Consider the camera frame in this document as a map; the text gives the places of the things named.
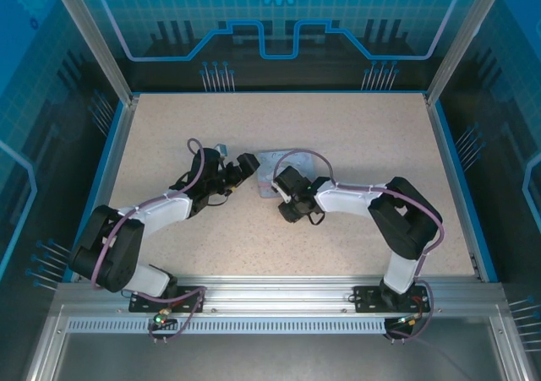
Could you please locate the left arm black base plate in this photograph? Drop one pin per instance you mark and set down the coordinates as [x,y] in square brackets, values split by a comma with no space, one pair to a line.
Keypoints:
[186,298]

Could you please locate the aluminium side rail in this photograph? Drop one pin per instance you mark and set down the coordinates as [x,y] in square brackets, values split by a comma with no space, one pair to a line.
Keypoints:
[114,165]
[454,178]

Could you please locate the aluminium frame post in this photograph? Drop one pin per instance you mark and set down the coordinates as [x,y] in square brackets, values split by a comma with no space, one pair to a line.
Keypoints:
[97,39]
[460,39]

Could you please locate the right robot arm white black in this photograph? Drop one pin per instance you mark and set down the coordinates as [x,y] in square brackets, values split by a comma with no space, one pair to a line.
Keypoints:
[355,199]

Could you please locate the power connector with yellow plug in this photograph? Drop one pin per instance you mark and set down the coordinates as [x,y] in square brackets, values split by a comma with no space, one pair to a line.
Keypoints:
[409,319]

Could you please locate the aluminium mounting rail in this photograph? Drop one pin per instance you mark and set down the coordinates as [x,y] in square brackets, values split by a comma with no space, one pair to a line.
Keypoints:
[274,292]

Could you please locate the power connector with green light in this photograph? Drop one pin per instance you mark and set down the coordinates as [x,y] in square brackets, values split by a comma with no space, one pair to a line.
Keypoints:
[161,317]

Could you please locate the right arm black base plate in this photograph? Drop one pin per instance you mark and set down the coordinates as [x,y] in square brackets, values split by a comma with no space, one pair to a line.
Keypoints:
[367,298]

